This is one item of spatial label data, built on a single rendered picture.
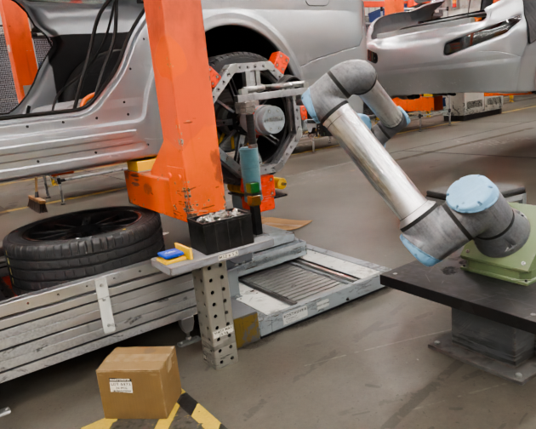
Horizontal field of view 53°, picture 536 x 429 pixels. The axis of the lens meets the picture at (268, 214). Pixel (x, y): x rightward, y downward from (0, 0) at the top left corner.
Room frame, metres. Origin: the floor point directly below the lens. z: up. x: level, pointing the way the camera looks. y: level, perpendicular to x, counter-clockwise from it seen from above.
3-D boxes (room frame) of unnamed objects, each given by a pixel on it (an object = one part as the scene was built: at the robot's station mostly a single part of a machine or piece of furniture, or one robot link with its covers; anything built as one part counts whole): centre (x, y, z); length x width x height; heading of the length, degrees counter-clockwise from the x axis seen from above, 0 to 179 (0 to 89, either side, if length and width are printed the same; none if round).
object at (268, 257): (2.83, 0.12, 0.13); 0.50 x 0.36 x 0.10; 123
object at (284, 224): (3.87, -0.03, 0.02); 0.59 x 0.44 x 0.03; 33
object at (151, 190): (2.42, 0.46, 0.69); 0.52 x 0.17 x 0.35; 33
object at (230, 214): (1.94, 0.18, 0.51); 0.20 x 0.14 x 0.13; 120
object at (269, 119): (2.63, -0.02, 0.85); 0.21 x 0.14 x 0.14; 33
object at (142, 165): (2.56, 0.55, 0.71); 0.14 x 0.14 x 0.05; 33
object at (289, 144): (2.69, 0.02, 0.85); 0.54 x 0.07 x 0.54; 123
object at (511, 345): (1.79, -0.80, 0.15); 0.60 x 0.60 x 0.30; 34
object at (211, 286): (1.90, 0.24, 0.21); 0.10 x 0.10 x 0.42; 33
